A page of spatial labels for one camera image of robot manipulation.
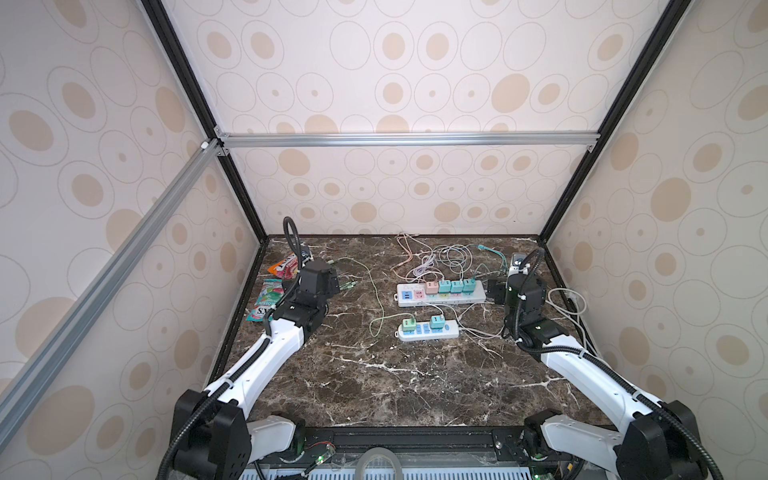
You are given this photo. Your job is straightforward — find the orange candy bag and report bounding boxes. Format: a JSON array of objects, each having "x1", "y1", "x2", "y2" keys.
[{"x1": 268, "y1": 254, "x2": 300, "y2": 280}]

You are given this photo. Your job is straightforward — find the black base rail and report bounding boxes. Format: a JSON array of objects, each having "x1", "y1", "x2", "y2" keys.
[{"x1": 259, "y1": 426, "x2": 589, "y2": 476}]

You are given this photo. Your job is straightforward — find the short blue power strip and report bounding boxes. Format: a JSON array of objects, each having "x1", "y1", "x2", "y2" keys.
[{"x1": 396, "y1": 320, "x2": 460, "y2": 342}]

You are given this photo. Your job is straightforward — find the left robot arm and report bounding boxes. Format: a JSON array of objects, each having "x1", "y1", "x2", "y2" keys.
[{"x1": 156, "y1": 217, "x2": 340, "y2": 479}]

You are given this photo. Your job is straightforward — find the long multicolour power strip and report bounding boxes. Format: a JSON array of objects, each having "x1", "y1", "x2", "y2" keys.
[{"x1": 394, "y1": 283, "x2": 486, "y2": 308}]

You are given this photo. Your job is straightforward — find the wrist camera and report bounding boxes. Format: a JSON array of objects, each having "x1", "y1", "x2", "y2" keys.
[
  {"x1": 300, "y1": 243, "x2": 313, "y2": 266},
  {"x1": 508, "y1": 253, "x2": 529, "y2": 276}
]

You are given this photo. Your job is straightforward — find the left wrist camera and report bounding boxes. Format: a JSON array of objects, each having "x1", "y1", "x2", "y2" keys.
[{"x1": 300, "y1": 243, "x2": 313, "y2": 266}]

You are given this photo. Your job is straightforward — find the silver aluminium rail back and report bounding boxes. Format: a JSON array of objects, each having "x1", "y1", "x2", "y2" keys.
[{"x1": 203, "y1": 130, "x2": 600, "y2": 151}]

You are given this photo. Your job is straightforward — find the silver aluminium rail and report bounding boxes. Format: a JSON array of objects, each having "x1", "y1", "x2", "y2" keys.
[
  {"x1": 203, "y1": 130, "x2": 600, "y2": 151},
  {"x1": 1, "y1": 138, "x2": 223, "y2": 449}
]

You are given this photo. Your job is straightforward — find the white lilac coiled cable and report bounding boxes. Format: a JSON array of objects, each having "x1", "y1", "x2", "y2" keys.
[{"x1": 413, "y1": 251, "x2": 442, "y2": 283}]

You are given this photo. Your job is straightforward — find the green Fox's candy bag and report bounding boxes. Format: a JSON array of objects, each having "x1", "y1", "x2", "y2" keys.
[{"x1": 246, "y1": 278, "x2": 284, "y2": 322}]

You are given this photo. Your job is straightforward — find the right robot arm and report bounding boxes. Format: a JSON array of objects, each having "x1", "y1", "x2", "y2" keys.
[{"x1": 489, "y1": 248, "x2": 723, "y2": 479}]

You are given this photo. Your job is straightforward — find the white power strip cord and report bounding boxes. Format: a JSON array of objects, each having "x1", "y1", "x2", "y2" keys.
[{"x1": 458, "y1": 287, "x2": 595, "y2": 355}]

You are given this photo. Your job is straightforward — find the pink charger cube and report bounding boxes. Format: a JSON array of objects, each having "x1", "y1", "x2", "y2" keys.
[{"x1": 392, "y1": 233, "x2": 440, "y2": 296}]

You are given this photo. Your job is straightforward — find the teal charger with white cable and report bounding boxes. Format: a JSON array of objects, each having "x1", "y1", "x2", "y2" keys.
[{"x1": 436, "y1": 244, "x2": 475, "y2": 294}]

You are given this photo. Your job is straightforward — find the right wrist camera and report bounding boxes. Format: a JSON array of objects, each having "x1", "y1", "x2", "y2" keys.
[{"x1": 508, "y1": 253, "x2": 529, "y2": 276}]

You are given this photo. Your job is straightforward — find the silver aluminium rail left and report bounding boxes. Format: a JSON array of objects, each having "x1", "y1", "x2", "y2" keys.
[{"x1": 1, "y1": 138, "x2": 223, "y2": 449}]

